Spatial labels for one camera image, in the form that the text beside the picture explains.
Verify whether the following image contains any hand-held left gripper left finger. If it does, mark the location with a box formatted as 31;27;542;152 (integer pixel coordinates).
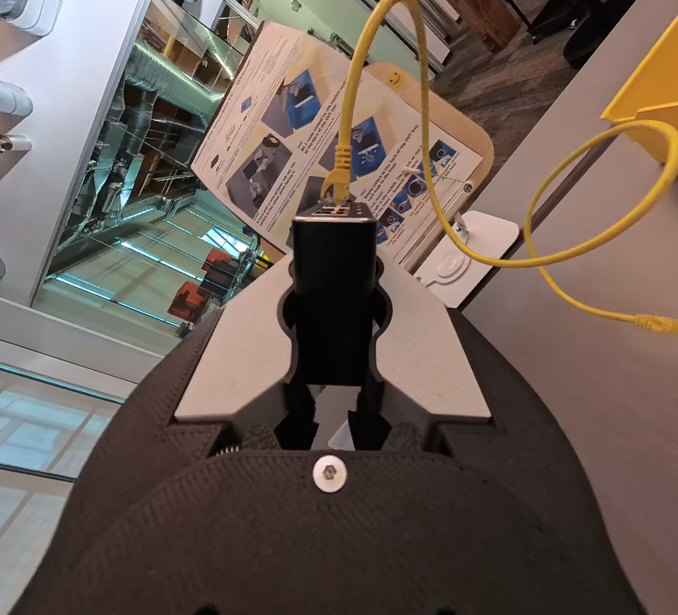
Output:
174;253;315;450

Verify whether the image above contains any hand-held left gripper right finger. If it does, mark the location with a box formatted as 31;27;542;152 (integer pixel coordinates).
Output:
347;254;492;450

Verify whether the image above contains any black ethernet switch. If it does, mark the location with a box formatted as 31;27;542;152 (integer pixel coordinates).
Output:
291;200;378;387

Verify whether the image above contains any yellow ethernet cable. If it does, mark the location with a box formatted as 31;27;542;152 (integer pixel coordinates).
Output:
320;0;678;336

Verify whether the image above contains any yellow plastic bin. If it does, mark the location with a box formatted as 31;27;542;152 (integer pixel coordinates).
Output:
601;17;678;166

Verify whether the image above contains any white display stand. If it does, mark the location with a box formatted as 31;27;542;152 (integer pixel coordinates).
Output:
413;210;521;309

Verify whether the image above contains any printed instruction sheet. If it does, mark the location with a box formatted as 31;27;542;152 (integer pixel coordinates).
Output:
190;22;484;266

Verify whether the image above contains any black chair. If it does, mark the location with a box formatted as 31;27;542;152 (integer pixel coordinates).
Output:
561;0;678;70

